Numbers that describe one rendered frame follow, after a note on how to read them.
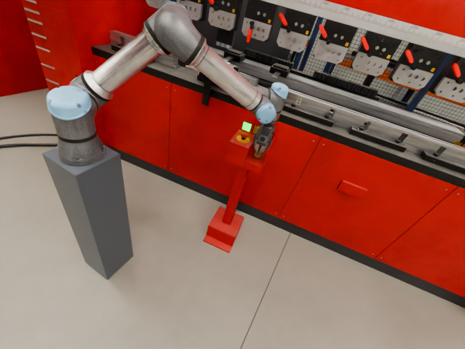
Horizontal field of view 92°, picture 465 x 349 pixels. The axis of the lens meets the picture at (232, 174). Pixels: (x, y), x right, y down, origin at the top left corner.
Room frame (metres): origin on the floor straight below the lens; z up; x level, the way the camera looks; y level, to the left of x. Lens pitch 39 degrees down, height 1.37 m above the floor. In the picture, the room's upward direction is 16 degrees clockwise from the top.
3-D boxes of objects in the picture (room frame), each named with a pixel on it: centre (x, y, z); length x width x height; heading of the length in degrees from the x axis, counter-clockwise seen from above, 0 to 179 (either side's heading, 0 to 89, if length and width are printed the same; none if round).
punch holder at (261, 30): (1.45, 0.08, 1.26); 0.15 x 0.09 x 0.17; 79
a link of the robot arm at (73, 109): (0.62, 0.57, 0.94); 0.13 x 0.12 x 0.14; 20
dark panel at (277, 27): (2.03, 0.39, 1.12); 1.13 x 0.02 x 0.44; 79
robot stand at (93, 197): (0.61, 0.56, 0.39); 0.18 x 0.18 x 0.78; 71
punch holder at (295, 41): (1.41, -0.12, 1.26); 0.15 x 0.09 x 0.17; 79
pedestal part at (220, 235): (1.00, -0.05, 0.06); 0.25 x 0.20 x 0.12; 169
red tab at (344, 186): (1.14, -0.73, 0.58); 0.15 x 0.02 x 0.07; 79
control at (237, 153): (1.03, -0.05, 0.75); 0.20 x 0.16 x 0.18; 79
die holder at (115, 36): (1.59, 0.79, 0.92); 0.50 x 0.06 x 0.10; 79
